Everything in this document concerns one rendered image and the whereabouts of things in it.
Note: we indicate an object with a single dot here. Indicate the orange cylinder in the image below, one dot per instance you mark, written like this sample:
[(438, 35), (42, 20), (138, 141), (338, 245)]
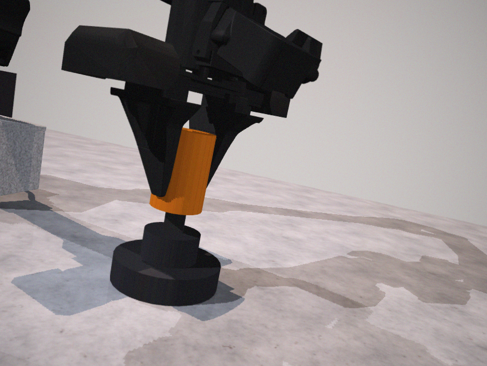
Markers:
[(186, 191)]

